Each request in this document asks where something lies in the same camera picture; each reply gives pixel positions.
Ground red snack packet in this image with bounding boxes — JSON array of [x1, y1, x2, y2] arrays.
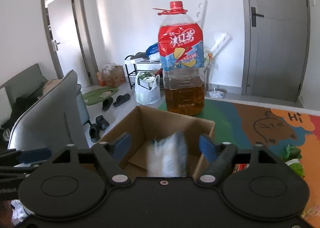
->
[[233, 164, 249, 173]]

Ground white snack packet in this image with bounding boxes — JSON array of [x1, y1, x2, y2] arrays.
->
[[146, 132, 188, 178]]

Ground green snack packet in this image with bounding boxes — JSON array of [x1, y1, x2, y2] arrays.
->
[[283, 145, 302, 162], [285, 159, 305, 178]]

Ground grey chair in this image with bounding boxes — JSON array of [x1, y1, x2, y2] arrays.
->
[[8, 71, 89, 153]]

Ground black shoe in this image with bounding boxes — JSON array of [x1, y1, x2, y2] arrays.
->
[[89, 123, 100, 143], [95, 115, 110, 130]]

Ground grey sofa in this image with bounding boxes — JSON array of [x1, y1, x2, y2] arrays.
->
[[1, 64, 48, 152]]

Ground colourful cartoon table mat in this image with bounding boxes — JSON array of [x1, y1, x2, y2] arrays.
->
[[157, 98, 320, 223]]

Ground black slipper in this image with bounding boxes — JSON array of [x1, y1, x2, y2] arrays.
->
[[113, 93, 131, 107], [102, 97, 113, 112]]

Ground green floor mat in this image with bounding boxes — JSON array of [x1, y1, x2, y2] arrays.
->
[[83, 87, 119, 106]]

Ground open cardboard box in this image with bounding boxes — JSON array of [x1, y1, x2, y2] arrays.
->
[[100, 106, 215, 180]]

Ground white bowl on floor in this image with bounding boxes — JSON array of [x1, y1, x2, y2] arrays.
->
[[208, 90, 225, 99]]

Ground brown box with bag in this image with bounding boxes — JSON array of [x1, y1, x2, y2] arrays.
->
[[97, 64, 126, 88]]

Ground white plastic bag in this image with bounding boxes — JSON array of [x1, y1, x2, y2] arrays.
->
[[135, 71, 161, 105]]

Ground open doorway white door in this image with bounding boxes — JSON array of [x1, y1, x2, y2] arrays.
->
[[40, 0, 98, 87]]

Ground black shoe rack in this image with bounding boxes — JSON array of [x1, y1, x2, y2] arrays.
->
[[124, 55, 161, 89]]

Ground panda print bag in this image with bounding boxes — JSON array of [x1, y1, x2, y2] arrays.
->
[[203, 50, 212, 69]]

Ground blue white bag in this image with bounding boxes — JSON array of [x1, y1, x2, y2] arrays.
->
[[146, 42, 159, 57]]

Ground large iced tea bottle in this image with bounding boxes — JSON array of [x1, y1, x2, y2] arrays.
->
[[157, 1, 205, 115]]

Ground grey door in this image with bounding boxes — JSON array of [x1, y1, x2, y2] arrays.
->
[[241, 0, 310, 102]]

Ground white plastic board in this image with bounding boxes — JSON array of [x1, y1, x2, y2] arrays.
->
[[196, 0, 231, 58]]

